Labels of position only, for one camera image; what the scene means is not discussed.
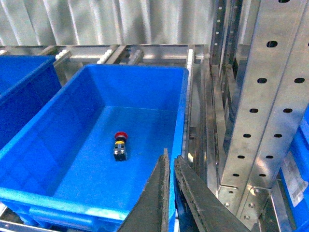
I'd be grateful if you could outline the blue bin with label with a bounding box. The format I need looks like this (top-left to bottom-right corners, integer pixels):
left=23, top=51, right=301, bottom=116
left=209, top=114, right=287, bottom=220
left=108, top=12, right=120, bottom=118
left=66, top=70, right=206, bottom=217
left=280, top=110, right=309, bottom=232

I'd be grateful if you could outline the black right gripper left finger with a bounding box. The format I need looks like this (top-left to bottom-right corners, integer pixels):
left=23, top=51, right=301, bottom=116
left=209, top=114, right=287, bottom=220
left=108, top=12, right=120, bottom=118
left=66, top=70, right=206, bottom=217
left=118, top=148, right=170, bottom=232

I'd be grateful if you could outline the empty blue middle bin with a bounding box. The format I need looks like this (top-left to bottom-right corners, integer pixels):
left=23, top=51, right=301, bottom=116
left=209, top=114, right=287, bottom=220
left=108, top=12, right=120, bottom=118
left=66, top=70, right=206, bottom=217
left=0, top=55, right=61, bottom=147

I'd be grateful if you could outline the blue target bin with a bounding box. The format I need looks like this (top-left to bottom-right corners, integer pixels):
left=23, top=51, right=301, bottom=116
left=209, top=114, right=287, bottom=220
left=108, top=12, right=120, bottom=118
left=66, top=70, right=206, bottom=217
left=0, top=64, right=188, bottom=232

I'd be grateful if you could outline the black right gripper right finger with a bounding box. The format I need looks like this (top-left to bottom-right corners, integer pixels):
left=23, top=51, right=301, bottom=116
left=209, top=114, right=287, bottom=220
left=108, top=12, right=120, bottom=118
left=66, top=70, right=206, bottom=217
left=174, top=156, right=249, bottom=232

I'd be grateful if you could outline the red mushroom button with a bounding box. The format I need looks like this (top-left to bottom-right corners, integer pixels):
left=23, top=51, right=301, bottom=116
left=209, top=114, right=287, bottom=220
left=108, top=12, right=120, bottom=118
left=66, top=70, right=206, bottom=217
left=113, top=131, right=128, bottom=161

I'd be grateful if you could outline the perforated metal upright post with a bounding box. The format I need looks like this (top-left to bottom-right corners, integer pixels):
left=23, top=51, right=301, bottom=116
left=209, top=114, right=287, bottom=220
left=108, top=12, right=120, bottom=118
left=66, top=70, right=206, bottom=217
left=217, top=0, right=309, bottom=230

